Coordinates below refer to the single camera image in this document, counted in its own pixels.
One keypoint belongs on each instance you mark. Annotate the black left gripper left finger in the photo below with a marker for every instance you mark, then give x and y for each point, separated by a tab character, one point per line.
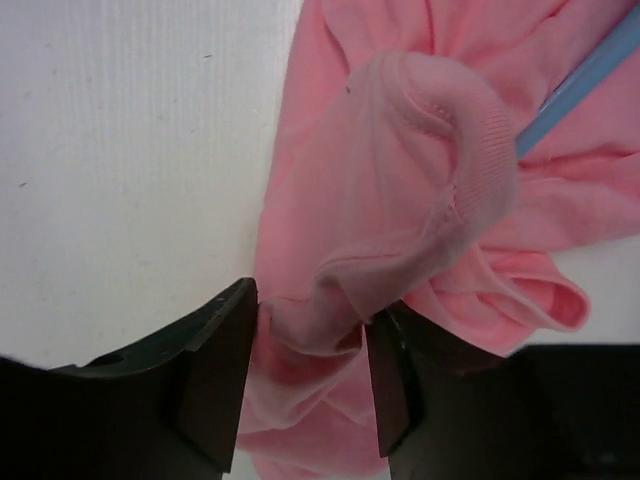
164	407

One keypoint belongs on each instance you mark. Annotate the light blue wire hanger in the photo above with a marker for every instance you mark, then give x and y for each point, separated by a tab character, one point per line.
620	43

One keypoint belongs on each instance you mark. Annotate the pink t shirt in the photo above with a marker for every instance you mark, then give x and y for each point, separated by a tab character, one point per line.
394	177

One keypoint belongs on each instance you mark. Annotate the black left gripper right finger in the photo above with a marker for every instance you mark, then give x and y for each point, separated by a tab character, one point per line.
446	409

